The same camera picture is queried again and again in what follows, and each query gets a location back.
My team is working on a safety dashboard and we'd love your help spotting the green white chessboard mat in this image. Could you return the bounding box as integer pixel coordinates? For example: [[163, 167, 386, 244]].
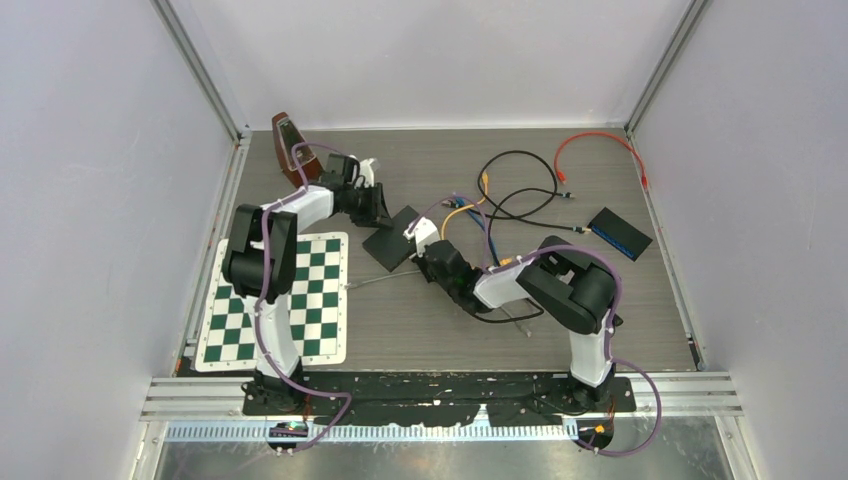
[[193, 232, 350, 373]]

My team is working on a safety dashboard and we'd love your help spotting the dark grey network switch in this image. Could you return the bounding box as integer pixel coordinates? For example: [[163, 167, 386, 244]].
[[362, 206, 418, 272]]

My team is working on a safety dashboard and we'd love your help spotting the black blue network switch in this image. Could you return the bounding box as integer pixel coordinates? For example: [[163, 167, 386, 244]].
[[588, 207, 653, 261]]

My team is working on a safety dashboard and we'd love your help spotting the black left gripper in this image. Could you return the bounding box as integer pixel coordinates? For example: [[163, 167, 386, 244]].
[[343, 185, 396, 232]]

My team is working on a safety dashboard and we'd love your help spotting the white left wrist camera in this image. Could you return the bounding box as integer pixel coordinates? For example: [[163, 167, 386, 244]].
[[359, 158, 379, 187]]

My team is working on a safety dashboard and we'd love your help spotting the yellow ethernet cable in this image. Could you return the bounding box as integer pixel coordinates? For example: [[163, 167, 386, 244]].
[[440, 172, 515, 268]]

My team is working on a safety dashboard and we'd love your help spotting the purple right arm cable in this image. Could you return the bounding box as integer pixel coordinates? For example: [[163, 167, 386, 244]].
[[405, 193, 664, 460]]

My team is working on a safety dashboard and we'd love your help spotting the brown wooden metronome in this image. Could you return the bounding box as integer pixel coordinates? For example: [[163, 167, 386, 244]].
[[272, 112, 323, 188]]

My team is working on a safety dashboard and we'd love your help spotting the blue ethernet cable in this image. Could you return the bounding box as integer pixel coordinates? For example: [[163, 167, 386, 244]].
[[450, 195, 501, 266]]

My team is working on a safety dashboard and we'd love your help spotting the red ethernet cable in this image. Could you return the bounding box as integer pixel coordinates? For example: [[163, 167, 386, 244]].
[[553, 132, 649, 192]]

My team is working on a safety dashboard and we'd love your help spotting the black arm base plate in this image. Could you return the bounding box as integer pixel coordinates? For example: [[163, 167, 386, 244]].
[[241, 371, 636, 427]]

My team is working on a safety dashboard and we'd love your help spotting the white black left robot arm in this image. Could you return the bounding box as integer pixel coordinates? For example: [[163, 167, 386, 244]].
[[222, 153, 393, 414]]

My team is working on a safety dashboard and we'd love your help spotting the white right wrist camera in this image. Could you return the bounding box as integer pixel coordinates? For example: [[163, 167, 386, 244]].
[[403, 217, 441, 257]]

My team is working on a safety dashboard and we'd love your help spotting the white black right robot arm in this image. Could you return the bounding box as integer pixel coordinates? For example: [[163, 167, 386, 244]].
[[411, 236, 622, 411]]

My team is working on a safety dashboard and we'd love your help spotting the short black ethernet cable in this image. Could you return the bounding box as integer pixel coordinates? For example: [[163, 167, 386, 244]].
[[476, 150, 574, 222]]

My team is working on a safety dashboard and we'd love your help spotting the long black ethernet cable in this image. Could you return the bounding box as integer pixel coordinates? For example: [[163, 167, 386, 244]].
[[442, 195, 592, 325]]

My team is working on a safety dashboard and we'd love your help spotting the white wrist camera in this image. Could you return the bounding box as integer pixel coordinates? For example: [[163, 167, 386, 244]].
[[359, 158, 379, 187], [403, 217, 441, 257]]

